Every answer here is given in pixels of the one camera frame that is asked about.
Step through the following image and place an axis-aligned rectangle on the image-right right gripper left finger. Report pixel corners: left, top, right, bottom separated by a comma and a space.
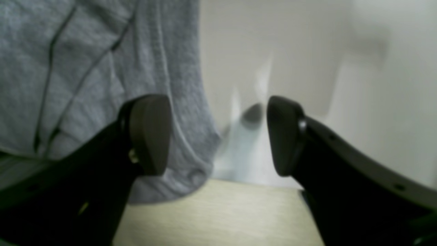
0, 94, 172, 246

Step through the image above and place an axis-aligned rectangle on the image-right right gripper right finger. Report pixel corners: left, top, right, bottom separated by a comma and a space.
267, 96, 437, 246

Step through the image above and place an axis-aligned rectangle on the grey T-shirt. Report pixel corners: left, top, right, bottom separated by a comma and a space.
0, 0, 220, 203

